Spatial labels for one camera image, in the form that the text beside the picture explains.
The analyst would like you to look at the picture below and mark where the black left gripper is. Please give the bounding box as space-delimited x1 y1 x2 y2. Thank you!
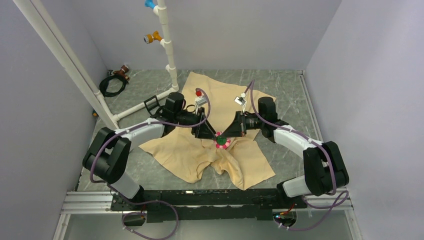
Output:
174 107 217 141

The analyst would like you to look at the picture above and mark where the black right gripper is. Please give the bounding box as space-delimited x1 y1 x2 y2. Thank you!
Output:
221 111 265 138

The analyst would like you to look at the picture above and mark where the pink flower smiley brooch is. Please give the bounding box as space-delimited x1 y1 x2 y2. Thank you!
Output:
214 131 231 150

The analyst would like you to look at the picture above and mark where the cream yellow t-shirt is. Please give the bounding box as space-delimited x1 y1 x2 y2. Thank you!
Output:
139 72 275 190

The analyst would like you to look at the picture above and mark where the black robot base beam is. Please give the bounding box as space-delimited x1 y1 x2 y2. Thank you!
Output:
110 188 307 223

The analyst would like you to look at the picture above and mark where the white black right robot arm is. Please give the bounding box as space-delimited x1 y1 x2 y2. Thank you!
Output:
218 97 350 208

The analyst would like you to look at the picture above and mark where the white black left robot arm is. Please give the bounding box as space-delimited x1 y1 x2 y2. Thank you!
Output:
82 88 215 210

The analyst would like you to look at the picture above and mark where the orange hook on pipe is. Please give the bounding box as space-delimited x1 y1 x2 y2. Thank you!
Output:
143 31 163 44

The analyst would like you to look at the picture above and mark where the blue hook on pipe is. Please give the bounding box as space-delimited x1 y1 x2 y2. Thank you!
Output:
144 0 157 10

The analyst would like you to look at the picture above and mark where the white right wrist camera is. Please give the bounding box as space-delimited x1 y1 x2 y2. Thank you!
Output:
234 92 246 106

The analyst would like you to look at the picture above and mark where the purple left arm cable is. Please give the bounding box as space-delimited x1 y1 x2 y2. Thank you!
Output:
89 87 212 240

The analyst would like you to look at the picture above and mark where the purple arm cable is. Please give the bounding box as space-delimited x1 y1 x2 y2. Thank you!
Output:
243 79 350 232
89 87 212 240

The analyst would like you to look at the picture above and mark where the small black wire stand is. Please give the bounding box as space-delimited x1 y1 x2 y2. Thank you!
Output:
143 95 164 118

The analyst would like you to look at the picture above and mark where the coiled black cable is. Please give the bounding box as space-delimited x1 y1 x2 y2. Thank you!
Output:
98 74 128 98

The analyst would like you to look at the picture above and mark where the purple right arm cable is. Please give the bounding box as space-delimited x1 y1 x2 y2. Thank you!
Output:
243 79 350 232

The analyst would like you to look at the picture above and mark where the aluminium rail frame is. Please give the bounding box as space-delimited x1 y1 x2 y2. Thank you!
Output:
59 189 363 240

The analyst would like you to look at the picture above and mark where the white pvc pipe frame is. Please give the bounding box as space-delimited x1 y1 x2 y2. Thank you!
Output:
13 0 180 130

